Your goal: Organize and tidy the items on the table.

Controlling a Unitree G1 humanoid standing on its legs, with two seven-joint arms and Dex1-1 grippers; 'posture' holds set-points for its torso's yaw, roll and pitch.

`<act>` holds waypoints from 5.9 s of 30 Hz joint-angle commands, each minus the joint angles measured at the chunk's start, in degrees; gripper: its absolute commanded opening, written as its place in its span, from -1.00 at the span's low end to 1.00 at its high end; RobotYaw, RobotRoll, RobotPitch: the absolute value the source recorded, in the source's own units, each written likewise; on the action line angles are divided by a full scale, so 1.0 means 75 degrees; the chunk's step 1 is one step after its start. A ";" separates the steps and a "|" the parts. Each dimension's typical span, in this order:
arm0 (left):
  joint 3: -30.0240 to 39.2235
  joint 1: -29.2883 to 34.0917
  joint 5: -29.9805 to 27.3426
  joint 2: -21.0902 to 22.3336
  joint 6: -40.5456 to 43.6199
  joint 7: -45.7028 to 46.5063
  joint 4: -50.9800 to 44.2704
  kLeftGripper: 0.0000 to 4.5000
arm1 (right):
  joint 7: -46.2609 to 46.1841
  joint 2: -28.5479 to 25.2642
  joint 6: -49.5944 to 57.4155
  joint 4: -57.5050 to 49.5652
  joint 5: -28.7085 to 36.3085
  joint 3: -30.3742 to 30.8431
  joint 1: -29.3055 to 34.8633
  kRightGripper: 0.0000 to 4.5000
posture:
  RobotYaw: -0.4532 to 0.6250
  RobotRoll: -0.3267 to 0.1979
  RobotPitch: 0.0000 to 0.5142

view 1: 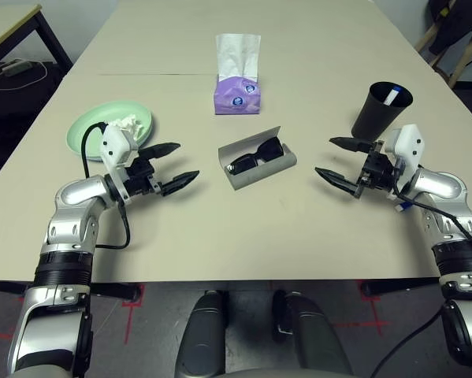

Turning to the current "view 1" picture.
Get black cup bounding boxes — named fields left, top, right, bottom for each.
left=351, top=81, right=414, bottom=139

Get white tissue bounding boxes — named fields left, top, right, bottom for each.
left=105, top=113, right=144, bottom=137

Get purple tissue pack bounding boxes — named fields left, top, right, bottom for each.
left=213, top=33, right=262, bottom=117

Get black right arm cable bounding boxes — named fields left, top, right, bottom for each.
left=371, top=157, right=472, bottom=378

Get grey power strip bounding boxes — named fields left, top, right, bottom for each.
left=0, top=58, right=32, bottom=76

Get grey robot leg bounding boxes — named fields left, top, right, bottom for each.
left=173, top=290, right=229, bottom=378
left=273, top=290, right=353, bottom=378

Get black storage case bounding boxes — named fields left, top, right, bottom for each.
left=0, top=62, right=69, bottom=166

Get beige side table black frame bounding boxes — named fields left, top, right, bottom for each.
left=0, top=3, right=74, bottom=74

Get white power cable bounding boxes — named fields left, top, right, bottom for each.
left=0, top=61, right=48, bottom=92

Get grey robot right leg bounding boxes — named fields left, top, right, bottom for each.
left=273, top=290, right=353, bottom=378

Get black sunglasses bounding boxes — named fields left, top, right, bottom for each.
left=225, top=136, right=284, bottom=175

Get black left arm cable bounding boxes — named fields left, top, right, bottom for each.
left=80, top=122, right=132, bottom=250

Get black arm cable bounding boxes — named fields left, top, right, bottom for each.
left=80, top=122, right=132, bottom=250
left=371, top=157, right=472, bottom=378

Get grey robot left leg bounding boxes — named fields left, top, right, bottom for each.
left=173, top=290, right=229, bottom=378

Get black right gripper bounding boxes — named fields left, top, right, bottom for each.
left=314, top=136, right=399, bottom=198

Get grey glasses case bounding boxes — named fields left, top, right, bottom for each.
left=217, top=125, right=299, bottom=192

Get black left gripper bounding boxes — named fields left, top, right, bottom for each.
left=121, top=142, right=201, bottom=197

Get light green plate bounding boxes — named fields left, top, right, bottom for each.
left=65, top=100, right=157, bottom=161

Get wooden stool green seat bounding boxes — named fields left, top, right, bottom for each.
left=414, top=7, right=472, bottom=88

